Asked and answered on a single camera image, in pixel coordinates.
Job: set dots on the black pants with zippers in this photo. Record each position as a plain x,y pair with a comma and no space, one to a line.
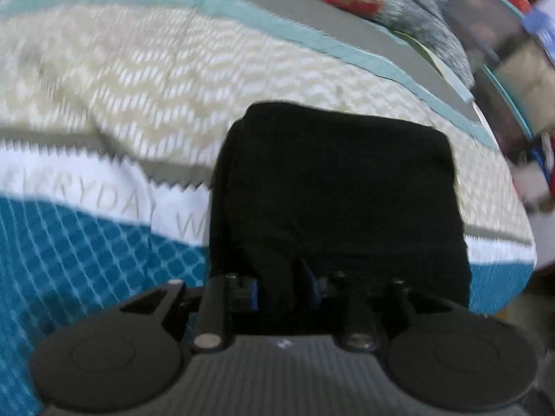
299,190

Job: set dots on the light green yellow cloth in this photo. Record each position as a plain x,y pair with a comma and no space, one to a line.
446,73

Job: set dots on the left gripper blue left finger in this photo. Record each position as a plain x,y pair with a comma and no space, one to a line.
222,309

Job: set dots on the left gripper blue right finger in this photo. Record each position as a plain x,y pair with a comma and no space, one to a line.
340,308

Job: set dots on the clear storage bin teal lid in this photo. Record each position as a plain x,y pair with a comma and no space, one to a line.
490,30

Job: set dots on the patterned bedspread with text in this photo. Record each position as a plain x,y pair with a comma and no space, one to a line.
113,114

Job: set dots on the blue printed bag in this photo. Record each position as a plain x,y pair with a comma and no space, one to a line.
539,22

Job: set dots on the cardboard box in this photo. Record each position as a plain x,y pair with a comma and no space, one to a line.
528,77

